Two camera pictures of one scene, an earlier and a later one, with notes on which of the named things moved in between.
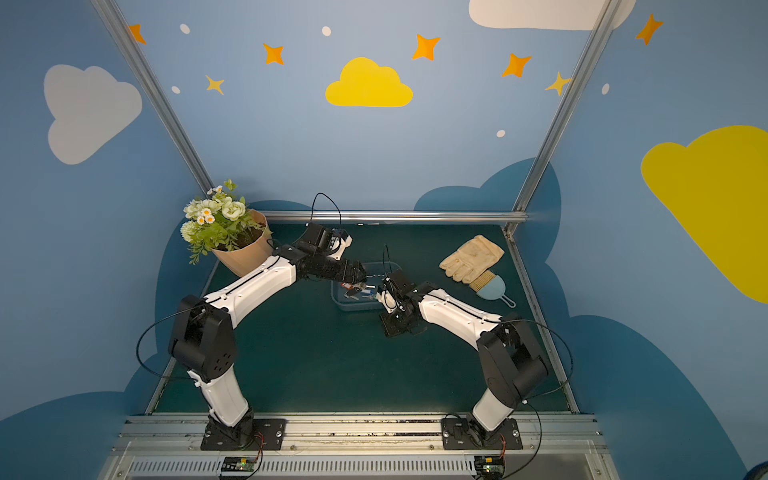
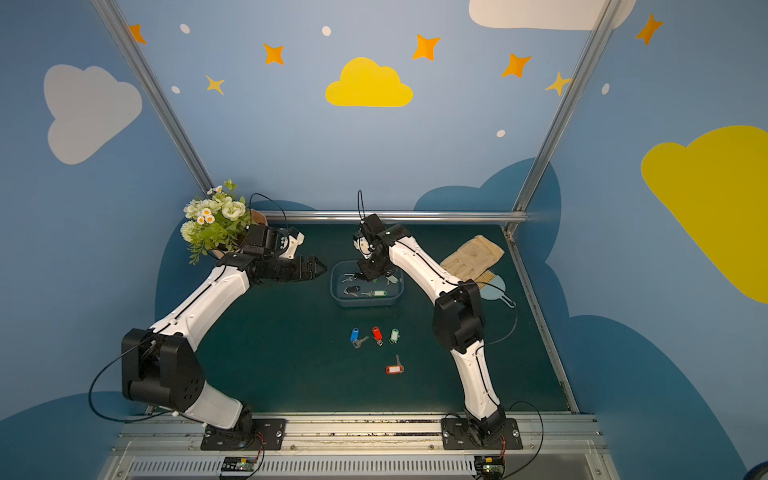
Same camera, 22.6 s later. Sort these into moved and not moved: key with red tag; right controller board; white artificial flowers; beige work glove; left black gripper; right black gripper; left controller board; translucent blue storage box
Moved: left black gripper; right black gripper; key with red tag
Not moved: right controller board; white artificial flowers; translucent blue storage box; left controller board; beige work glove
